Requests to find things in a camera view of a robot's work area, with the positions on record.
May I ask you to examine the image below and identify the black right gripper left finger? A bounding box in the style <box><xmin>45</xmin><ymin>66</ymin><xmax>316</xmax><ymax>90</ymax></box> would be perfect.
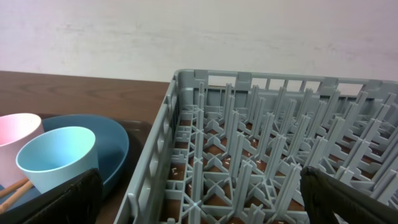
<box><xmin>1</xmin><ymin>168</ymin><xmax>103</xmax><ymax>224</ymax></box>

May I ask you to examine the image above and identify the pink cup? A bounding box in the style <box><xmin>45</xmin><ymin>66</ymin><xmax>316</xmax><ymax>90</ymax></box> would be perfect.
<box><xmin>1</xmin><ymin>113</ymin><xmax>44</xmax><ymax>188</ymax></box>

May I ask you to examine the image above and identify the dark blue plate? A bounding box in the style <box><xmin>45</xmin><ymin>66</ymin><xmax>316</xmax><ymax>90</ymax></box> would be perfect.
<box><xmin>11</xmin><ymin>114</ymin><xmax>129</xmax><ymax>208</ymax></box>

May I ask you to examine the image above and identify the wooden chopstick left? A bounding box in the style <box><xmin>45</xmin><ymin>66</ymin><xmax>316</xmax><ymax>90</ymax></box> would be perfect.
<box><xmin>0</xmin><ymin>178</ymin><xmax>29</xmax><ymax>198</ymax></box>

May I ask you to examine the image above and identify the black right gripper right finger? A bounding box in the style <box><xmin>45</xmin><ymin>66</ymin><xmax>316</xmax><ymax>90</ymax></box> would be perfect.
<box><xmin>300</xmin><ymin>167</ymin><xmax>397</xmax><ymax>224</ymax></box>

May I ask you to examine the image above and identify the grey dishwasher rack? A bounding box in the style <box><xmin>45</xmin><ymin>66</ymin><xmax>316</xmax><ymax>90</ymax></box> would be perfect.
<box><xmin>116</xmin><ymin>70</ymin><xmax>397</xmax><ymax>223</ymax></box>

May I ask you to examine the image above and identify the light blue cup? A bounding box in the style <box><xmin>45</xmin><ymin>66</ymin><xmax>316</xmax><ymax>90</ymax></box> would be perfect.
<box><xmin>16</xmin><ymin>126</ymin><xmax>99</xmax><ymax>194</ymax></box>

